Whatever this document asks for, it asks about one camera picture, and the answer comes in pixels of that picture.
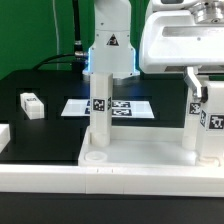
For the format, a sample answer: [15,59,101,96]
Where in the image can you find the white front fence bar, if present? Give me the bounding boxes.
[0,164,224,197]

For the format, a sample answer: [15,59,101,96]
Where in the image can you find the white thin cable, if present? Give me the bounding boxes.
[51,0,61,71]

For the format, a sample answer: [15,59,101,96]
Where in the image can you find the white left fence block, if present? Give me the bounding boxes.
[0,124,10,153]

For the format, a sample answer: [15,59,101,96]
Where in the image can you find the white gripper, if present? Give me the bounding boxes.
[139,10,224,103]

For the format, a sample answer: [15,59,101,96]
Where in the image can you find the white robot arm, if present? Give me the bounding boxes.
[83,0,224,99]

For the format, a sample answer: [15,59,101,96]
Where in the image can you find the black cable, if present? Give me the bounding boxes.
[31,0,90,71]

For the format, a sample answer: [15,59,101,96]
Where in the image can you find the white desk tabletop tray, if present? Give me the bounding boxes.
[78,126,221,168]

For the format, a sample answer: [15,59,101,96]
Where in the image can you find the white marker sheet with tags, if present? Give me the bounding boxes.
[61,99,154,119]

